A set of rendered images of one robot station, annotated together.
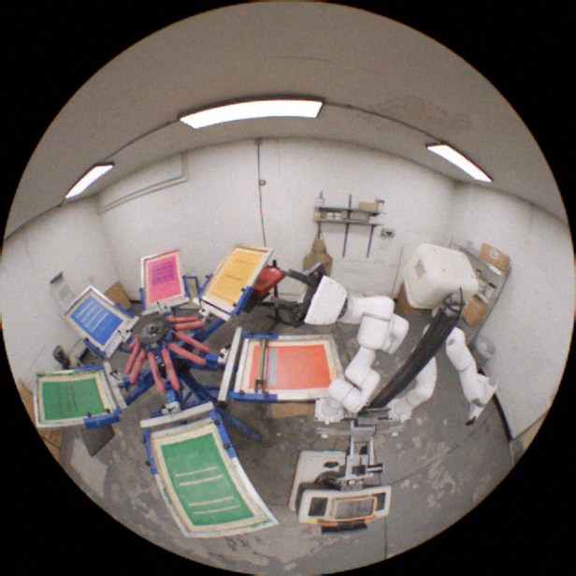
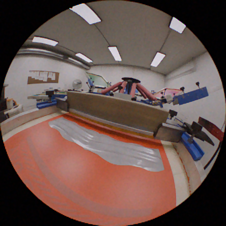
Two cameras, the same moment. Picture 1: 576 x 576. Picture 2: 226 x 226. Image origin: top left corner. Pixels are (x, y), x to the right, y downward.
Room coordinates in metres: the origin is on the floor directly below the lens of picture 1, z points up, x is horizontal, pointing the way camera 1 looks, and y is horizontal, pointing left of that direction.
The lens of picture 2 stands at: (0.79, 0.01, 1.07)
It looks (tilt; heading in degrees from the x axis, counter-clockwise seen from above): 18 degrees down; 105
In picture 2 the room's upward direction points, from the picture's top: 10 degrees clockwise
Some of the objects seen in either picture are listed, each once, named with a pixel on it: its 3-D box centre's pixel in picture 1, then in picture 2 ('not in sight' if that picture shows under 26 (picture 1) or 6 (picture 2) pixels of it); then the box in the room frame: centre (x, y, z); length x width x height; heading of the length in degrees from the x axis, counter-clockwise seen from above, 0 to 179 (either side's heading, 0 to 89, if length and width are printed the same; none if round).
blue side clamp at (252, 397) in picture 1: (255, 397); (63, 105); (0.44, 0.22, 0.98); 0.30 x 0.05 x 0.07; 91
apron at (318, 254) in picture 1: (318, 257); not in sight; (2.68, -0.52, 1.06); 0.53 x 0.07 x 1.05; 91
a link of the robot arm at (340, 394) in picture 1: (340, 395); not in sight; (0.29, -0.24, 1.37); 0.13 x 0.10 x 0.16; 43
